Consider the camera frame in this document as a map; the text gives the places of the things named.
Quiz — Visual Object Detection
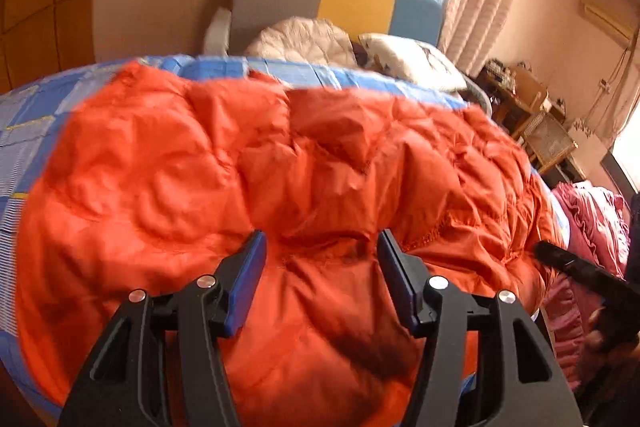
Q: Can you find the white printed pillow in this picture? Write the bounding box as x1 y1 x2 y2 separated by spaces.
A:
358 32 469 94

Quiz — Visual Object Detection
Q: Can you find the pink ruffled blanket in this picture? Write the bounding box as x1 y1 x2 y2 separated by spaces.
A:
541 181 632 390

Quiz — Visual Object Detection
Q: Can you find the cluttered wooden desk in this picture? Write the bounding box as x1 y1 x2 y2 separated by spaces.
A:
474 58 567 128

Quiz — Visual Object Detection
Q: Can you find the wall air conditioner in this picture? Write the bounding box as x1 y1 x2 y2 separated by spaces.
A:
580 0 639 44

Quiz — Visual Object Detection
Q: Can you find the cardboard box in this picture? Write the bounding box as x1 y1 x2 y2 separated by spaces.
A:
514 66 549 102

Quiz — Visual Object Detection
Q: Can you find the person's right hand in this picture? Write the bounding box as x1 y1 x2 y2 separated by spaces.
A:
584 308 609 356

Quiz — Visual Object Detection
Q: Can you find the grey bedside rail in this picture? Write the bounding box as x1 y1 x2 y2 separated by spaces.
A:
459 73 494 116

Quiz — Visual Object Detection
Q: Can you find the rattan chair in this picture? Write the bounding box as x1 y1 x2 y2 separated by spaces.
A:
519 111 579 176

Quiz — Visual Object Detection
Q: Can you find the grey yellow blue headboard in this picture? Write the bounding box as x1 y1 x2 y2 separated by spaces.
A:
227 0 444 58

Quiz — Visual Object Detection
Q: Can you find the bed with blue plaid sheet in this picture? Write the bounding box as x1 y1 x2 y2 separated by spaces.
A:
0 53 572 414

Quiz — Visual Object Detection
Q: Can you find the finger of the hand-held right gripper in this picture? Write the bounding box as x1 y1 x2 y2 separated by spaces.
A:
532 241 608 289

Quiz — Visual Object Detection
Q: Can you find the orange quilted blanket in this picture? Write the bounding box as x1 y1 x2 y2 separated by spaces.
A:
15 59 569 427

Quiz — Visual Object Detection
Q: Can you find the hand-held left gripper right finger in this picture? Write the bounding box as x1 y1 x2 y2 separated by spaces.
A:
376 229 584 427

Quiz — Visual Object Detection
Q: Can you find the beige quilted pillow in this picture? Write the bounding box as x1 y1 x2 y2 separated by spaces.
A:
244 17 359 69

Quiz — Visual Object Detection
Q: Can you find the plain white pillow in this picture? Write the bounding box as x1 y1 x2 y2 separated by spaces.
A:
202 6 234 56

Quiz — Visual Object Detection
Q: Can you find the white floral cabinet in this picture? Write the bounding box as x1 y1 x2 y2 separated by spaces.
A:
566 118 614 181

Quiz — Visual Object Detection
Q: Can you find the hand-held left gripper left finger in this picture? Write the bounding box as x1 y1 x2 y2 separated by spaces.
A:
57 229 268 427

